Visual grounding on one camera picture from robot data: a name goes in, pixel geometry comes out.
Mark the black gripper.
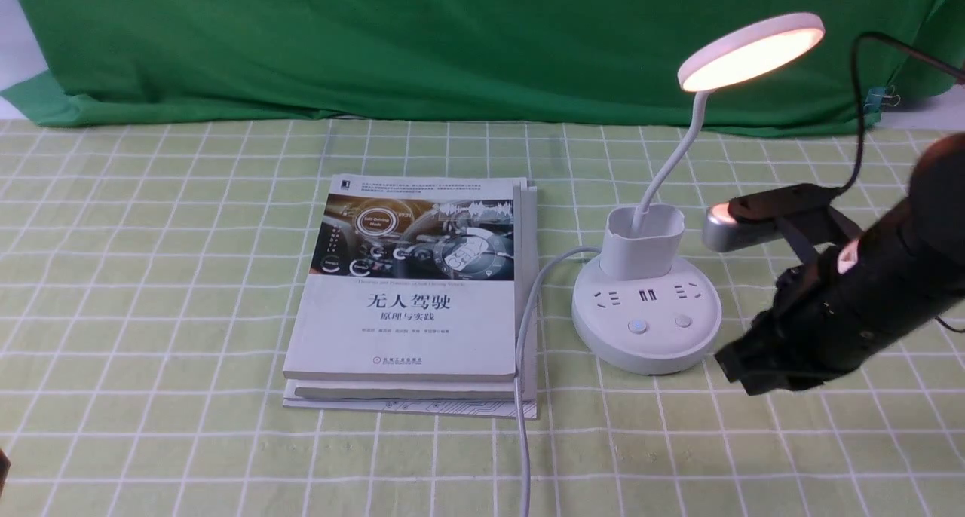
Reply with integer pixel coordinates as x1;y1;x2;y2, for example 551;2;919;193
714;246;902;396

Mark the white desk lamp with base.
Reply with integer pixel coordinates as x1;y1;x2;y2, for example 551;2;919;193
571;12;825;375

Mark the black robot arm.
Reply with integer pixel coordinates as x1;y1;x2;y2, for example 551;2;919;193
703;133;964;396

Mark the bottom white book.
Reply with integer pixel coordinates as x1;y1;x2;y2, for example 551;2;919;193
283;183;541;419

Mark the binder clip on backdrop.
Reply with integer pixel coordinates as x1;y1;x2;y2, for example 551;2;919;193
864;85;902;115

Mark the green backdrop cloth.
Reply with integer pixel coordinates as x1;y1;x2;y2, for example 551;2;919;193
2;0;963;138

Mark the top book autonomous driving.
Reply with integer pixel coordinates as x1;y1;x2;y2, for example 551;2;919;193
283;173;531;382

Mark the green checkered tablecloth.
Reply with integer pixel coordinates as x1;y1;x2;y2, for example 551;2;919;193
1;120;964;516

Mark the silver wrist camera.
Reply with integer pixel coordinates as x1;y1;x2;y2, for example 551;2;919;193
703;183;862;265

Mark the white lamp power cable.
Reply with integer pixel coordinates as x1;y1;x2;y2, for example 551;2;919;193
515;246;603;517

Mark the black camera cable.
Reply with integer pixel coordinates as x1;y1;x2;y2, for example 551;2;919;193
829;32;965;197

